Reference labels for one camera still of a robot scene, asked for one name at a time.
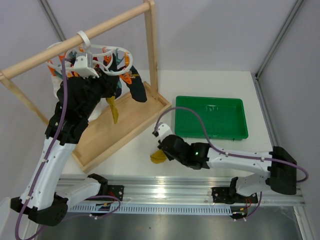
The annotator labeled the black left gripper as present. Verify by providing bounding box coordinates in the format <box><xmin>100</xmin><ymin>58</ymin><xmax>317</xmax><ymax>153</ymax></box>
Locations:
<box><xmin>79</xmin><ymin>67</ymin><xmax>120</xmax><ymax>119</ymax></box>

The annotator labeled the yellow sock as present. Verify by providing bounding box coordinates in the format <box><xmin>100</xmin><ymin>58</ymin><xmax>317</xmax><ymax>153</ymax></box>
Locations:
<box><xmin>150</xmin><ymin>149</ymin><xmax>167</xmax><ymax>164</ymax></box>
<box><xmin>105</xmin><ymin>96</ymin><xmax>119</xmax><ymax>124</ymax></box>

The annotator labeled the white sock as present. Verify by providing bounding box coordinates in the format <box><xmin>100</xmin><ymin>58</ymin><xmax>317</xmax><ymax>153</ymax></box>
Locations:
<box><xmin>51</xmin><ymin>75</ymin><xmax>63</xmax><ymax>99</ymax></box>
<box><xmin>88</xmin><ymin>101</ymin><xmax>102</xmax><ymax>122</ymax></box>

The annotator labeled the white plastic clip hanger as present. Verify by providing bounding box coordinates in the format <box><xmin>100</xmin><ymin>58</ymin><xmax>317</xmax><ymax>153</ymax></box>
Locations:
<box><xmin>58</xmin><ymin>31</ymin><xmax>133</xmax><ymax>78</ymax></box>

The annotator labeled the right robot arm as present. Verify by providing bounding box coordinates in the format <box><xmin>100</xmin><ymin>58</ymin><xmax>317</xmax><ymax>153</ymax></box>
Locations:
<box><xmin>158</xmin><ymin>134</ymin><xmax>297</xmax><ymax>202</ymax></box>

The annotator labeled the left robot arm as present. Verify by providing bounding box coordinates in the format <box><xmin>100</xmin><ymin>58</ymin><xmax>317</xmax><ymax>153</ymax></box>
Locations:
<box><xmin>10</xmin><ymin>74</ymin><xmax>118</xmax><ymax>227</ymax></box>

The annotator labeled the wooden drying rack stand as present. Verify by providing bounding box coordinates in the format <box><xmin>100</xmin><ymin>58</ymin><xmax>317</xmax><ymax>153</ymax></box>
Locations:
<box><xmin>0</xmin><ymin>0</ymin><xmax>171</xmax><ymax>173</ymax></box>

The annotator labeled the green plastic tray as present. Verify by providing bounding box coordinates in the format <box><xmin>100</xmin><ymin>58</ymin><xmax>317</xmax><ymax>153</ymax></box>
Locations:
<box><xmin>174</xmin><ymin>95</ymin><xmax>249</xmax><ymax>141</ymax></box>

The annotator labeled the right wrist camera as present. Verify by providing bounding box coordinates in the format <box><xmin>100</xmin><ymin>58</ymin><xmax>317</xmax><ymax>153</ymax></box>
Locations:
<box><xmin>152</xmin><ymin>122</ymin><xmax>173</xmax><ymax>144</ymax></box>

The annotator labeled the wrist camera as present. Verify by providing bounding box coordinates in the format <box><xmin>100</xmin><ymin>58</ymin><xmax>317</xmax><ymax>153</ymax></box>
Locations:
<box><xmin>152</xmin><ymin>122</ymin><xmax>173</xmax><ymax>144</ymax></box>
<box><xmin>72</xmin><ymin>52</ymin><xmax>99</xmax><ymax>78</ymax></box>

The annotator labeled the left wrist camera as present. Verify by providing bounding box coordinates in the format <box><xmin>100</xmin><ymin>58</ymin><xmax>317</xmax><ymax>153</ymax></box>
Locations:
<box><xmin>72</xmin><ymin>52</ymin><xmax>99</xmax><ymax>78</ymax></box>

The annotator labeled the aluminium mounting rail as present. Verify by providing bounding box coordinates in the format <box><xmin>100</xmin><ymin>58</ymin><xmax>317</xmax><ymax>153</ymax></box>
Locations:
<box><xmin>57</xmin><ymin>174</ymin><xmax>307</xmax><ymax>216</ymax></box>

